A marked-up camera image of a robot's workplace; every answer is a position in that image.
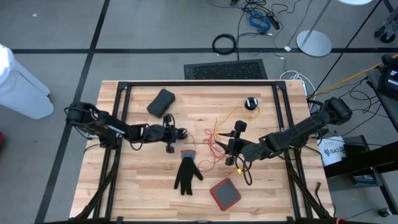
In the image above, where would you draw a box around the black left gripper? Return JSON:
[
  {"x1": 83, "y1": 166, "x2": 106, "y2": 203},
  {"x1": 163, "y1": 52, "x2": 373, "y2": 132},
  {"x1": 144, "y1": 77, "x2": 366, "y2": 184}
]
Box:
[{"x1": 146, "y1": 113, "x2": 188, "y2": 154}]

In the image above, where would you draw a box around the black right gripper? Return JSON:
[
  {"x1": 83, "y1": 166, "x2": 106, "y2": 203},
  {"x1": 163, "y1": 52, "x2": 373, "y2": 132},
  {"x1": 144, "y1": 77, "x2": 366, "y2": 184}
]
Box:
[{"x1": 214, "y1": 120, "x2": 252, "y2": 166}]

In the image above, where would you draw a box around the thin red cord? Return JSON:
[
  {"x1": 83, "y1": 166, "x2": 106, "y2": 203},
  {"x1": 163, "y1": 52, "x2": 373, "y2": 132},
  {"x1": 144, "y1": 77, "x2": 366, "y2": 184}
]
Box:
[{"x1": 188, "y1": 117, "x2": 230, "y2": 174}]

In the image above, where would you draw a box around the black spool for yellow cord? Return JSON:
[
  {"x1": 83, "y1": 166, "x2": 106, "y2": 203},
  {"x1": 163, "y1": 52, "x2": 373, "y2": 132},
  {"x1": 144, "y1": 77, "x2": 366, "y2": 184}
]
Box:
[{"x1": 244, "y1": 96, "x2": 259, "y2": 111}]

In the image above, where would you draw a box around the black zippered case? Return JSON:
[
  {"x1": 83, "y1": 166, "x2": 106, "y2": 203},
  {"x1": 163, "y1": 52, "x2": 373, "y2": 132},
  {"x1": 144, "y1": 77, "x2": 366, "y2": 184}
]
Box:
[{"x1": 146, "y1": 88, "x2": 176, "y2": 119}]

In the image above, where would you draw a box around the black glove grey red cuff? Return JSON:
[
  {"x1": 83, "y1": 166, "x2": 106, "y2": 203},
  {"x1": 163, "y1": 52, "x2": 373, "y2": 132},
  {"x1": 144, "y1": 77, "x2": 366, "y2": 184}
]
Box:
[{"x1": 173, "y1": 149, "x2": 205, "y2": 196}]

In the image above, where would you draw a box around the red square box grey lid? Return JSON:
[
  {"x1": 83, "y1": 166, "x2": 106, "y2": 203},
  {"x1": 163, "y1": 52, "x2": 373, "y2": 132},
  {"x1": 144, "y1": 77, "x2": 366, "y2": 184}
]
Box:
[{"x1": 209, "y1": 177, "x2": 243, "y2": 212}]

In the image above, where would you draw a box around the black floor vent grate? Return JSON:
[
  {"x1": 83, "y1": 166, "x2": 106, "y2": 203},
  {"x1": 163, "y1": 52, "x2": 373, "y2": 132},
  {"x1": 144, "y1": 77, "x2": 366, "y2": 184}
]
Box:
[{"x1": 183, "y1": 58, "x2": 269, "y2": 80}]

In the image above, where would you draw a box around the black power strip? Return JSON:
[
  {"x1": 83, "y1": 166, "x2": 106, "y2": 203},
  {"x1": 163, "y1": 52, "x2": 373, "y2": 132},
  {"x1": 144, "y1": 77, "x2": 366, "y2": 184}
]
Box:
[{"x1": 266, "y1": 12, "x2": 281, "y2": 30}]

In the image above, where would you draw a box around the black equipment cart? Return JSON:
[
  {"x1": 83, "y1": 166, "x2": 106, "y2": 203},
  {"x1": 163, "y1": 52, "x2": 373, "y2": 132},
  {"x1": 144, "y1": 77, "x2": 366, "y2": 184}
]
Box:
[{"x1": 323, "y1": 67, "x2": 398, "y2": 215}]

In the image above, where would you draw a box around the white plastic bin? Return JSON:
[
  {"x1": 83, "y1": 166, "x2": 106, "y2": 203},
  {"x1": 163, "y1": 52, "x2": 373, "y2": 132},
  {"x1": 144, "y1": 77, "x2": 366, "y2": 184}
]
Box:
[{"x1": 0, "y1": 43, "x2": 54, "y2": 120}]

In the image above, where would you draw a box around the black electronics box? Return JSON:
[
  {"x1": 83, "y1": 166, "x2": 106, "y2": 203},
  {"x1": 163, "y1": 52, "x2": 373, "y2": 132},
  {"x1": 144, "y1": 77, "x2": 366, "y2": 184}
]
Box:
[{"x1": 381, "y1": 53, "x2": 398, "y2": 101}]

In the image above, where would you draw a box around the black caster chair base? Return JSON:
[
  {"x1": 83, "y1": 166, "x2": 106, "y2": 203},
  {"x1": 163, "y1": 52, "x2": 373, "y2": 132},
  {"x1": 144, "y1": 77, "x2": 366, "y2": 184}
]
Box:
[{"x1": 374, "y1": 12, "x2": 398, "y2": 44}]

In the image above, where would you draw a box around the black metal table frame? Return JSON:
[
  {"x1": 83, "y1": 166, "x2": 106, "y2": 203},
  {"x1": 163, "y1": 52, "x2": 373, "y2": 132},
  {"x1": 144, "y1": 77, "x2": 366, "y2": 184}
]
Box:
[{"x1": 71, "y1": 80, "x2": 335, "y2": 224}]

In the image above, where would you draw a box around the coiled black floor cable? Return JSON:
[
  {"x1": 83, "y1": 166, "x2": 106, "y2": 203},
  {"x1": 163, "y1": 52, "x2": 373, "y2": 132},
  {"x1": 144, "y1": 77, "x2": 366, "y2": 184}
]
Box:
[{"x1": 212, "y1": 33, "x2": 238, "y2": 56}]

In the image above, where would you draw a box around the white floor cable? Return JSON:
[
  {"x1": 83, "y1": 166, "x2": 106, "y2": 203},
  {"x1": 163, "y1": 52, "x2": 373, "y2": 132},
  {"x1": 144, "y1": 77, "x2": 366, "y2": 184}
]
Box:
[{"x1": 279, "y1": 70, "x2": 317, "y2": 100}]

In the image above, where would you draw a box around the brown strap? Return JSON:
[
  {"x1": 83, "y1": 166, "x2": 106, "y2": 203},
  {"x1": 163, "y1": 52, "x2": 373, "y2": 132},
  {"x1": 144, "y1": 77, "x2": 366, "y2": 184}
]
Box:
[{"x1": 313, "y1": 182, "x2": 324, "y2": 206}]

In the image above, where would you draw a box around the blue floor cable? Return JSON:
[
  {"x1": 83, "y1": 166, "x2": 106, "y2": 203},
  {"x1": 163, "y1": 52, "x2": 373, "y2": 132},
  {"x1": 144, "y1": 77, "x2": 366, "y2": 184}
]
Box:
[{"x1": 248, "y1": 11, "x2": 272, "y2": 32}]

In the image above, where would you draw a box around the grey round-base pedestal stand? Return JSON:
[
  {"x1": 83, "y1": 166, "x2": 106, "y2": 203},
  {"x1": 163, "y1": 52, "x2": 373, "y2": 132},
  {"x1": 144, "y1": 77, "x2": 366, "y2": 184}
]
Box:
[{"x1": 295, "y1": 0, "x2": 374, "y2": 58}]

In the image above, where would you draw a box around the yellow floor extension cord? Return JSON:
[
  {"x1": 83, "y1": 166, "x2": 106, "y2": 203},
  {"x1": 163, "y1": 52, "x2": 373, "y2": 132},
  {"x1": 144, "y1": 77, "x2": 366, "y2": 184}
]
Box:
[{"x1": 316, "y1": 54, "x2": 398, "y2": 96}]

